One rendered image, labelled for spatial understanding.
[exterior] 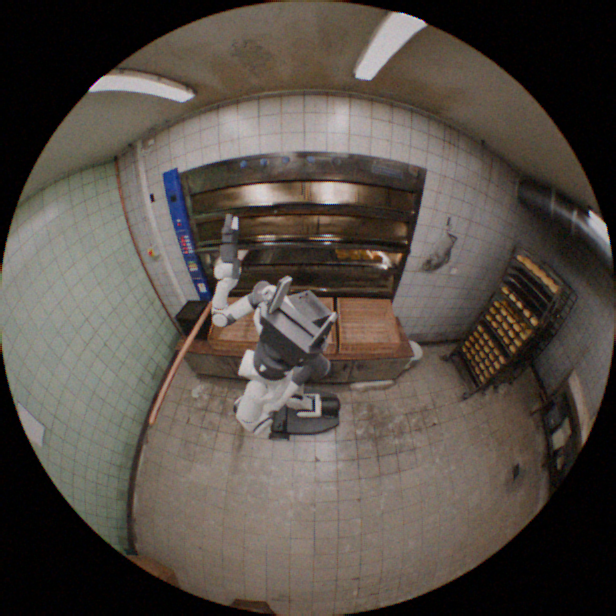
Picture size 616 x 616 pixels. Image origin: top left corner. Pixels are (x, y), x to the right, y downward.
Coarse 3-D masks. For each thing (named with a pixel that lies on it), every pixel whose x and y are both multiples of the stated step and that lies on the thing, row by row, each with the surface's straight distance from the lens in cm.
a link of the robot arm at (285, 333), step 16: (288, 304) 30; (272, 320) 27; (288, 320) 29; (304, 320) 29; (272, 336) 29; (288, 336) 26; (304, 336) 28; (256, 352) 34; (272, 352) 31; (288, 352) 29; (304, 352) 26; (320, 352) 27; (272, 368) 33; (288, 368) 33
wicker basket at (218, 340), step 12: (252, 312) 190; (240, 324) 195; (252, 324) 191; (216, 336) 187; (228, 336) 188; (240, 336) 183; (252, 336) 179; (216, 348) 183; (228, 348) 175; (240, 348) 169; (252, 348) 165
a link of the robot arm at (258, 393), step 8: (288, 376) 42; (248, 384) 51; (256, 384) 52; (264, 384) 52; (280, 384) 43; (288, 384) 43; (248, 392) 49; (256, 392) 50; (264, 392) 51; (272, 392) 48; (280, 392) 45; (256, 400) 49; (264, 400) 49; (272, 400) 48
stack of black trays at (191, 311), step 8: (192, 304) 201; (200, 304) 195; (208, 304) 192; (184, 312) 195; (192, 312) 189; (200, 312) 182; (176, 320) 198; (184, 320) 187; (192, 320) 178; (208, 320) 195; (184, 328) 198; (192, 328) 189; (200, 328) 186; (208, 328) 197; (200, 336) 194; (208, 336) 199
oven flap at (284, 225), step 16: (208, 224) 170; (224, 224) 163; (240, 224) 157; (256, 224) 152; (272, 224) 149; (288, 224) 147; (304, 224) 146; (320, 224) 146; (336, 224) 147; (352, 224) 149; (368, 224) 153; (384, 224) 158; (400, 224) 164; (208, 240) 170; (384, 240) 155; (400, 240) 163
